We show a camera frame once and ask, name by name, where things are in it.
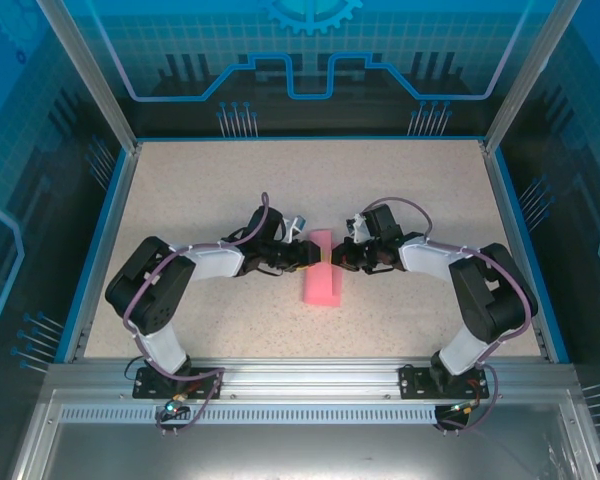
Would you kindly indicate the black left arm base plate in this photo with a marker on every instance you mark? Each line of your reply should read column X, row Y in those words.
column 205, row 382

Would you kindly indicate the aluminium mounting rail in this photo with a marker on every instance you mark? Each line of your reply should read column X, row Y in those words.
column 310, row 380

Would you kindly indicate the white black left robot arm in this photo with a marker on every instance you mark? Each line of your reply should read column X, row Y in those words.
column 152, row 300

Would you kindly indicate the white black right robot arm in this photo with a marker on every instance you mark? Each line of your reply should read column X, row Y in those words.
column 490, row 300

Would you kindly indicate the aluminium side rail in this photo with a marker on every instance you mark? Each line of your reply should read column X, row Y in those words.
column 515, row 240
column 107, row 240

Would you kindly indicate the aluminium frame post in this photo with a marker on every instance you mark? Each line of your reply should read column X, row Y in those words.
column 525, row 80
column 95, row 80

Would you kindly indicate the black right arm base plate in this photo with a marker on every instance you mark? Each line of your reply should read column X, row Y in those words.
column 415, row 382

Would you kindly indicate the pink cloth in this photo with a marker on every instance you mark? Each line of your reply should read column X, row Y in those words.
column 321, row 287

